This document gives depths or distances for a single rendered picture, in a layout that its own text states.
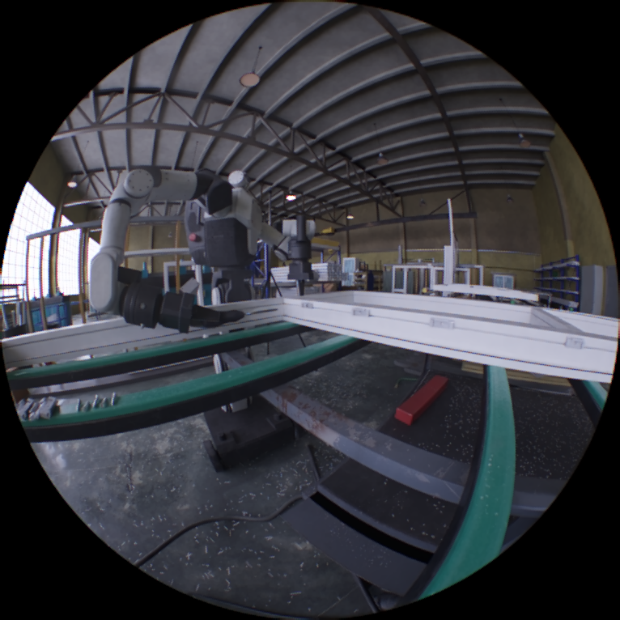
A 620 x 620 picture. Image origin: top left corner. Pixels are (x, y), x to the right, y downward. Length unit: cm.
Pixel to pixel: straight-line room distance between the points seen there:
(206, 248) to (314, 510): 85
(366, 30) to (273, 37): 260
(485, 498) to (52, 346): 77
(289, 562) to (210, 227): 135
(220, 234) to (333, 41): 765
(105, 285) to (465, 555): 54
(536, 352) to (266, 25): 789
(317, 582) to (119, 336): 105
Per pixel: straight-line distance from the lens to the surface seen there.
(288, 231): 75
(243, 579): 104
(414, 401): 68
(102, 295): 44
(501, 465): 21
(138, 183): 54
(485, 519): 17
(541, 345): 43
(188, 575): 111
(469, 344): 41
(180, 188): 61
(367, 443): 24
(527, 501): 22
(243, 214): 75
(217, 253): 78
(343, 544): 46
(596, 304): 958
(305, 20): 769
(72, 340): 63
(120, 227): 51
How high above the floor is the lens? 100
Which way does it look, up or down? 9 degrees down
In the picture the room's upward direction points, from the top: 1 degrees counter-clockwise
